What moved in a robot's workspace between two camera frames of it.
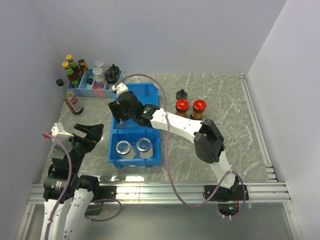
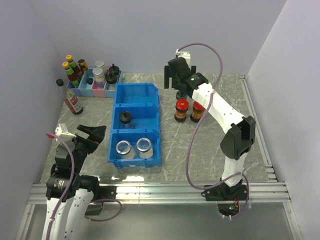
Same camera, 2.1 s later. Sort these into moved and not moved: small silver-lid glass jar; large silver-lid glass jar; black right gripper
Moved: black right gripper
Not moved: large silver-lid glass jar; small silver-lid glass jar
